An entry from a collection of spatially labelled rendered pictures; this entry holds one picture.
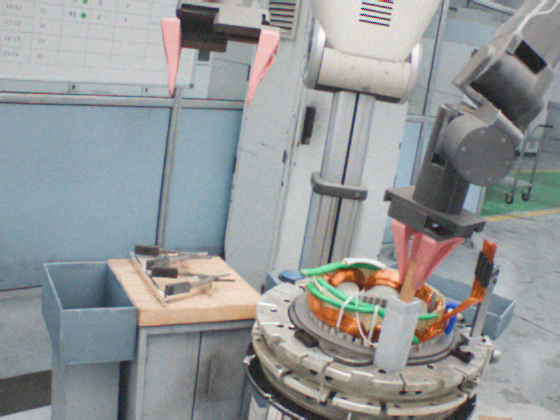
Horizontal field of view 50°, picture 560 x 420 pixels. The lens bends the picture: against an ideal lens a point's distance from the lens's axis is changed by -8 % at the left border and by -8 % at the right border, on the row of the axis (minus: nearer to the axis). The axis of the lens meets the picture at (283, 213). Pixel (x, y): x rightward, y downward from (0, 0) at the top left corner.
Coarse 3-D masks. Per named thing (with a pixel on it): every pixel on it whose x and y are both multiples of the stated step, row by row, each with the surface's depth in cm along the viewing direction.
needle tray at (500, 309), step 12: (396, 264) 122; (432, 276) 119; (444, 276) 117; (444, 288) 118; (456, 288) 116; (468, 288) 115; (456, 300) 117; (492, 300) 113; (504, 300) 111; (468, 312) 105; (492, 312) 113; (504, 312) 104; (492, 324) 103; (504, 324) 106; (492, 336) 103
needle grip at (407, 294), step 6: (414, 264) 69; (408, 270) 70; (414, 270) 69; (408, 276) 70; (408, 282) 70; (402, 288) 71; (408, 288) 70; (402, 294) 71; (408, 294) 70; (414, 294) 71; (402, 300) 71; (408, 300) 71
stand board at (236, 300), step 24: (120, 264) 99; (144, 264) 100; (192, 264) 104; (216, 264) 106; (144, 288) 92; (192, 288) 95; (216, 288) 96; (240, 288) 98; (144, 312) 85; (168, 312) 86; (192, 312) 88; (216, 312) 90; (240, 312) 92
